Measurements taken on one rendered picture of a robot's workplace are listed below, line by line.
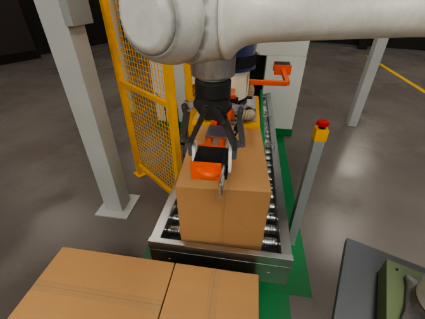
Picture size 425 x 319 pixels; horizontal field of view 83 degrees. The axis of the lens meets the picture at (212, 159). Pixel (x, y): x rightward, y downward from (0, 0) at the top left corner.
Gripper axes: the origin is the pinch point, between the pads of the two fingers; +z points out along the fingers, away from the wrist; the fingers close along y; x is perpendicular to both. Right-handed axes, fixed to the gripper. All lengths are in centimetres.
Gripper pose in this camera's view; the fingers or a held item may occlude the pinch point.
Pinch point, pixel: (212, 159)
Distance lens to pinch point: 60.7
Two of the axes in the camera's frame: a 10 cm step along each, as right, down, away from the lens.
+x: -1.5, 5.6, -8.2
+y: -9.9, -0.9, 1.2
